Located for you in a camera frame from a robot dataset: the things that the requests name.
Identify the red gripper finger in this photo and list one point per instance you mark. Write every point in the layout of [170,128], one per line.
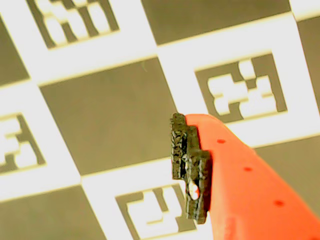
[237,187]

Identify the black white marker board mat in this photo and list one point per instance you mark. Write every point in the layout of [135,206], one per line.
[100,112]

